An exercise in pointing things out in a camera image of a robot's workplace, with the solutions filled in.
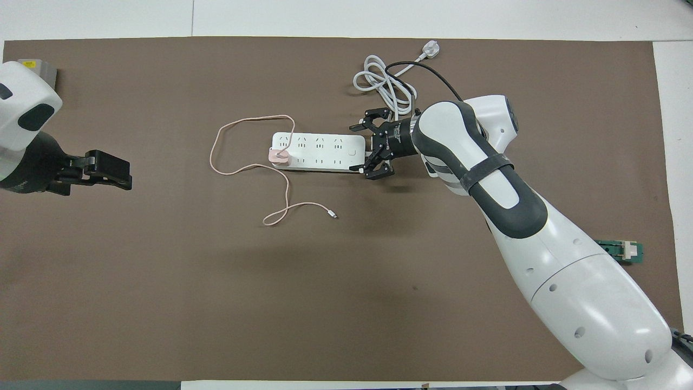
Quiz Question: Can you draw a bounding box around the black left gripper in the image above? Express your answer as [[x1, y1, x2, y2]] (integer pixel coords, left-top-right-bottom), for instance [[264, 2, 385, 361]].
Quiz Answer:
[[0, 133, 133, 196]]

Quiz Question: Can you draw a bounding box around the green knife switch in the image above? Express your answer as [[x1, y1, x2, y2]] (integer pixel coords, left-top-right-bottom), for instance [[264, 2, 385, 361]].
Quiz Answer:
[[594, 238, 645, 266]]

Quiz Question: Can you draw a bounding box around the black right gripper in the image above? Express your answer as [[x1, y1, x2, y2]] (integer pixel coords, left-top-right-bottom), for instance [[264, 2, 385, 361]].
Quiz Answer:
[[349, 108, 422, 180]]

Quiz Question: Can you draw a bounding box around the white power strip with cord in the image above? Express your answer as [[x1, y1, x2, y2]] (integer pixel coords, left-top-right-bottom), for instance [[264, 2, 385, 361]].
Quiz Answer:
[[271, 41, 440, 173]]

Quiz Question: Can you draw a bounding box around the pink charging cable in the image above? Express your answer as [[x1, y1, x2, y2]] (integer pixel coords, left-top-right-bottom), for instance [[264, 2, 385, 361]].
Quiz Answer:
[[210, 115, 338, 226]]

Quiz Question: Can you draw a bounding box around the brown table mat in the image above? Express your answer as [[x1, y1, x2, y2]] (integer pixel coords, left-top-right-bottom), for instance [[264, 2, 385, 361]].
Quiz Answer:
[[0, 37, 682, 382]]

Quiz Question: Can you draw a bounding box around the grey push-button switch box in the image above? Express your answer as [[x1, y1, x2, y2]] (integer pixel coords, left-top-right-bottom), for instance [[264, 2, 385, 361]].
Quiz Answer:
[[16, 58, 57, 90]]

